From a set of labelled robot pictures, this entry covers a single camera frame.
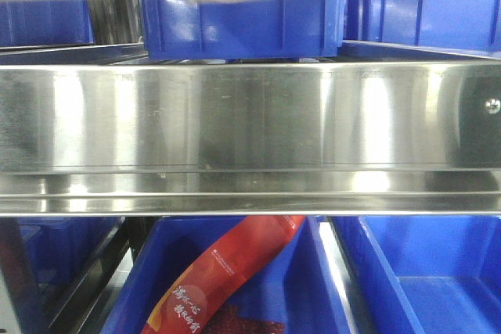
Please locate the blue bin upper middle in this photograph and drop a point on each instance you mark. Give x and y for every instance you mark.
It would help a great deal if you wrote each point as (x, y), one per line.
(253, 29)

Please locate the blue bin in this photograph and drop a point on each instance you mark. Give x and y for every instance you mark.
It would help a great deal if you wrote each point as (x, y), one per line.
(295, 290)
(460, 27)
(45, 22)
(58, 247)
(426, 274)
(253, 29)

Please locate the blue bin lower middle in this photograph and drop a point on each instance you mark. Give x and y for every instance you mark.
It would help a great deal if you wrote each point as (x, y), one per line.
(295, 290)

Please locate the red snack package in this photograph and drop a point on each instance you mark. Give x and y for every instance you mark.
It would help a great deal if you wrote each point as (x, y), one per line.
(226, 265)

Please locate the blue bin upper right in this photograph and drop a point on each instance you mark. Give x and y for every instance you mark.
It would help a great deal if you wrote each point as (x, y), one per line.
(460, 27)

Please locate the blue bin lower right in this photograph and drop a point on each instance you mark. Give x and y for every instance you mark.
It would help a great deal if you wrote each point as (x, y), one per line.
(426, 274)

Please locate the blue bin lower left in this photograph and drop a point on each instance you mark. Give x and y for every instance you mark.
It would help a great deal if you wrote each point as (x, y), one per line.
(58, 247)

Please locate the blue bin upper left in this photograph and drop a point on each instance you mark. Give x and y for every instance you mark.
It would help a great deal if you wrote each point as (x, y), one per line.
(45, 22)

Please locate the steel shelf front rail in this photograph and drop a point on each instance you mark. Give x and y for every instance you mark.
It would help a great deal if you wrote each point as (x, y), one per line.
(318, 138)

